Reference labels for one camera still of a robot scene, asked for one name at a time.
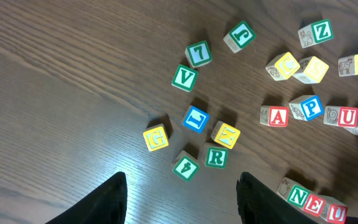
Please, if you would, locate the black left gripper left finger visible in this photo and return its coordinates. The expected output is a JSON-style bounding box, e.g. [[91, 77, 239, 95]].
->
[[47, 172, 127, 224]]

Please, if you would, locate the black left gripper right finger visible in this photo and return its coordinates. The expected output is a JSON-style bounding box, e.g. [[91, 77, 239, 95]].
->
[[236, 172, 316, 224]]

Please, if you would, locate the green N block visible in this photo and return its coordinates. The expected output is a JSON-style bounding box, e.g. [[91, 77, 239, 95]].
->
[[276, 177, 310, 208]]

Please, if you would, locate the red E block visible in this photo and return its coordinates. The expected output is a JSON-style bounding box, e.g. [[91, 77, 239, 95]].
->
[[302, 194, 326, 217]]

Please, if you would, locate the green R block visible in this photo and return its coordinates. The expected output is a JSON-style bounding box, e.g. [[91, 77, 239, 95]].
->
[[203, 143, 228, 169]]

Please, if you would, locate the red u block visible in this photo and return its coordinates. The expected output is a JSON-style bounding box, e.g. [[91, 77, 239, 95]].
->
[[320, 195, 348, 224], [323, 106, 358, 128]]

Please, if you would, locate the yellow block beside R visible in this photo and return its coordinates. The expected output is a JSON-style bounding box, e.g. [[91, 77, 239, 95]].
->
[[211, 121, 241, 149]]

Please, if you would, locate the green 4 block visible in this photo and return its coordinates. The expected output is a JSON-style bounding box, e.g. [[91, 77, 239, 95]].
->
[[172, 151, 200, 182]]

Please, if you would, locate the yellow block far left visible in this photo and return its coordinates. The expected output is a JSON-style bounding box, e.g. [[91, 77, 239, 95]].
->
[[143, 124, 169, 152]]

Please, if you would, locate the red A block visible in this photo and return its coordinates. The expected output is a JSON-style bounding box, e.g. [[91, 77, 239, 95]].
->
[[259, 105, 289, 128]]

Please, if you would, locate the blue L block lower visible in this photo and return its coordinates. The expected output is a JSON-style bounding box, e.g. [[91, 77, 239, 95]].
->
[[182, 106, 209, 134]]

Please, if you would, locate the blue P block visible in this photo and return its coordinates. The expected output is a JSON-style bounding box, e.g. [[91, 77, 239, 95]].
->
[[289, 95, 324, 121]]

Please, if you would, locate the yellow block near J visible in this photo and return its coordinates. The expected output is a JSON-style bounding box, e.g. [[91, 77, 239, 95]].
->
[[265, 52, 300, 81]]

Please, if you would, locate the yellow S block left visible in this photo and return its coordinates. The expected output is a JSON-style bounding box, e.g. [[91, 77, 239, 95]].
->
[[293, 56, 329, 85]]

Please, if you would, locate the green V block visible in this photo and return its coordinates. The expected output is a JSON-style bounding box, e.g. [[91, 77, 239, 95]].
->
[[172, 64, 198, 92]]

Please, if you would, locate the green 7 block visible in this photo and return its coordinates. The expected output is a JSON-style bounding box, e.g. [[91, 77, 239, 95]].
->
[[185, 40, 213, 68]]

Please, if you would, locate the yellow block top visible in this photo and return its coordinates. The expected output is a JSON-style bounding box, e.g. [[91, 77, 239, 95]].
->
[[338, 54, 358, 77]]

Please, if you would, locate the green J block left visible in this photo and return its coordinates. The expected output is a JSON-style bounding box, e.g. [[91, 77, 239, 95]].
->
[[223, 21, 256, 53]]

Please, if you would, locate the green Z block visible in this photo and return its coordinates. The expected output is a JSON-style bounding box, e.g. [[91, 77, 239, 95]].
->
[[298, 19, 334, 49]]

